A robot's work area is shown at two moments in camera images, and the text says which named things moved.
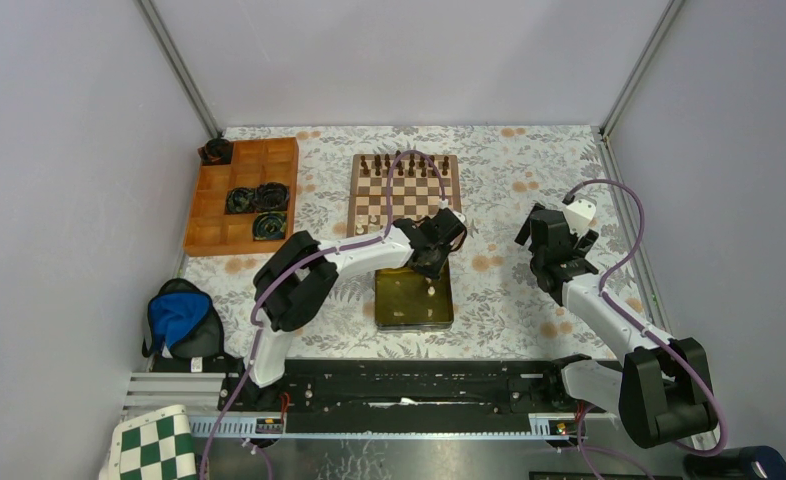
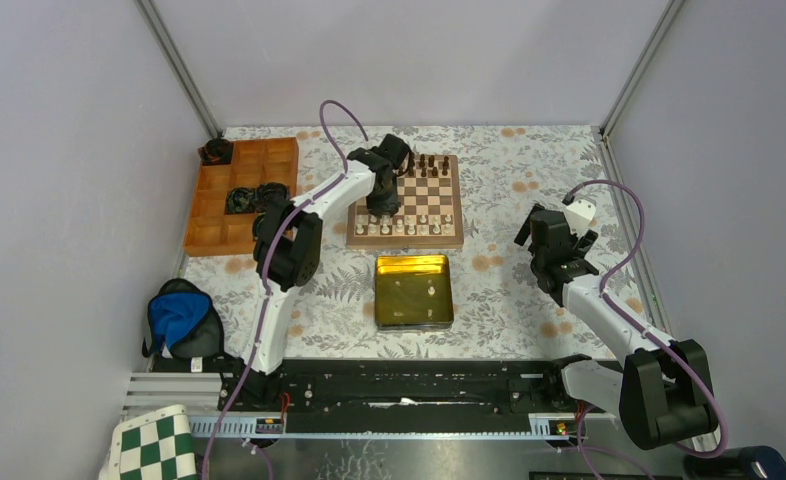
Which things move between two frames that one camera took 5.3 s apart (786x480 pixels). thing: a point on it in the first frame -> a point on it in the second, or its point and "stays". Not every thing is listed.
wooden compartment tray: [211, 231] stays
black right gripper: [581, 247] stays
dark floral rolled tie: [216, 151] stays
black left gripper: [432, 271] -> [385, 204]
